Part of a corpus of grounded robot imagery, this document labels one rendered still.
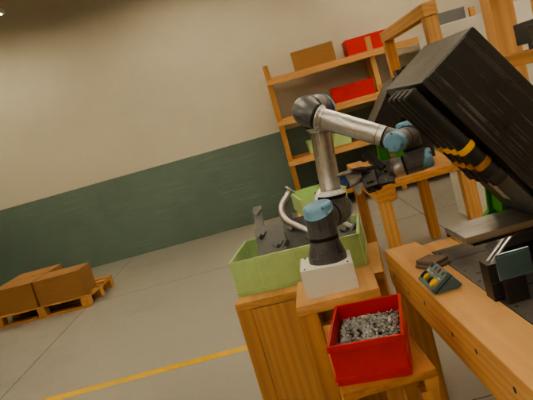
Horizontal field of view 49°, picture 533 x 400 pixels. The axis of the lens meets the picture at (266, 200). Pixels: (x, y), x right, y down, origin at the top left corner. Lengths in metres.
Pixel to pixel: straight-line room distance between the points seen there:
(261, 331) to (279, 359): 0.16
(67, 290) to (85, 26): 4.09
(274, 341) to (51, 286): 4.82
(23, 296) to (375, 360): 6.14
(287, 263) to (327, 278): 0.46
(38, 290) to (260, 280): 4.89
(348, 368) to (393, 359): 0.12
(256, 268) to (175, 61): 6.63
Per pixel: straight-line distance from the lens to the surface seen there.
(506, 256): 1.73
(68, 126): 9.46
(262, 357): 2.78
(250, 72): 8.98
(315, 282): 2.27
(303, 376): 2.80
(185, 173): 9.09
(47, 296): 7.33
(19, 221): 9.90
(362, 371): 1.69
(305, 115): 2.22
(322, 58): 8.48
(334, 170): 2.38
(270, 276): 2.72
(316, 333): 2.29
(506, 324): 1.65
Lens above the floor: 1.58
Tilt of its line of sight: 8 degrees down
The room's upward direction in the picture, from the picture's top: 16 degrees counter-clockwise
